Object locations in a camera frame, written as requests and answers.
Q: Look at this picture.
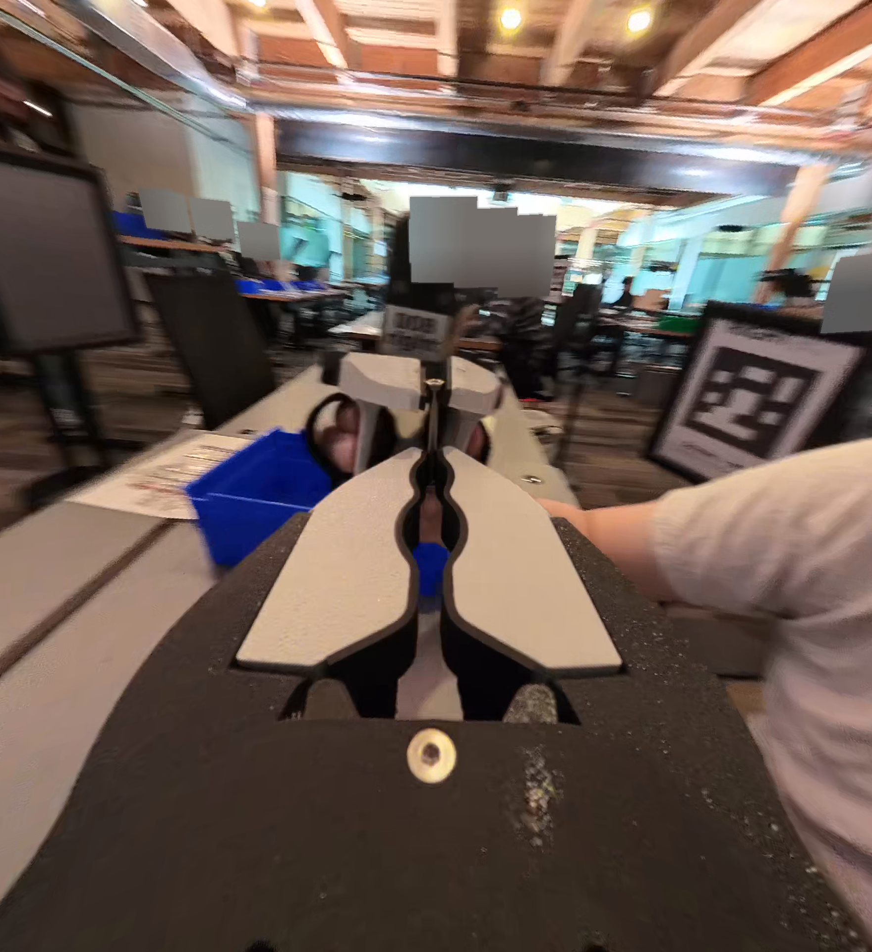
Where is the person's right forearm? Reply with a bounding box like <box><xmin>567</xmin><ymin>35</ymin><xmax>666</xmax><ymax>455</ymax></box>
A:
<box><xmin>538</xmin><ymin>494</ymin><xmax>678</xmax><ymax>605</ymax></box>

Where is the blue plastic bin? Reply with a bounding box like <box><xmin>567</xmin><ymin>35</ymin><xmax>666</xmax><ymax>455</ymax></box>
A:
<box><xmin>185</xmin><ymin>426</ymin><xmax>450</xmax><ymax>598</ymax></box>

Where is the person's right hand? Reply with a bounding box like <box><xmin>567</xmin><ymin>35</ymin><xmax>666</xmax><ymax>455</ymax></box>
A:
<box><xmin>324</xmin><ymin>409</ymin><xmax>498</xmax><ymax>545</ymax></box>

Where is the black framed board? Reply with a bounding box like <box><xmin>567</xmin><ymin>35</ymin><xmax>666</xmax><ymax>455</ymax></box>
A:
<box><xmin>0</xmin><ymin>140</ymin><xmax>141</xmax><ymax>477</ymax></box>

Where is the black office chair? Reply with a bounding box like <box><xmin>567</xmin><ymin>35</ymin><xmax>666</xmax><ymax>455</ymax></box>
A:
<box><xmin>144</xmin><ymin>269</ymin><xmax>279</xmax><ymax>432</ymax></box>

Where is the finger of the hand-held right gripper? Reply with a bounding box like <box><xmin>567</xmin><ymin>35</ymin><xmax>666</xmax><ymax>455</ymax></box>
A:
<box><xmin>439</xmin><ymin>356</ymin><xmax>502</xmax><ymax>451</ymax></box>
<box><xmin>339</xmin><ymin>351</ymin><xmax>431</xmax><ymax>475</ymax></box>

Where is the printed paper sheet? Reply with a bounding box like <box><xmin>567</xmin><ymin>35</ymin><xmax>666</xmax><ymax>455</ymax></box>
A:
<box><xmin>67</xmin><ymin>431</ymin><xmax>258</xmax><ymax>522</ymax></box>

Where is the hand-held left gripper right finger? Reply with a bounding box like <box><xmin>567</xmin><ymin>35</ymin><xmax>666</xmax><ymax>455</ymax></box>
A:
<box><xmin>430</xmin><ymin>446</ymin><xmax>624</xmax><ymax>721</ymax></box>

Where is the framed marker sign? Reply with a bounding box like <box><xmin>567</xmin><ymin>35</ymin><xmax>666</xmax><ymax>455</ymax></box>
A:
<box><xmin>644</xmin><ymin>299</ymin><xmax>872</xmax><ymax>484</ymax></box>

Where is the person's white shirt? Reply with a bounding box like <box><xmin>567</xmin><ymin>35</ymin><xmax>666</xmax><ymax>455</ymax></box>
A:
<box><xmin>651</xmin><ymin>430</ymin><xmax>872</xmax><ymax>952</ymax></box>

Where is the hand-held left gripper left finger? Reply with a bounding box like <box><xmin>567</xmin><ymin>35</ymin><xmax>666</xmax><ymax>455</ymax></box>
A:
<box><xmin>235</xmin><ymin>446</ymin><xmax>437</xmax><ymax>718</ymax></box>

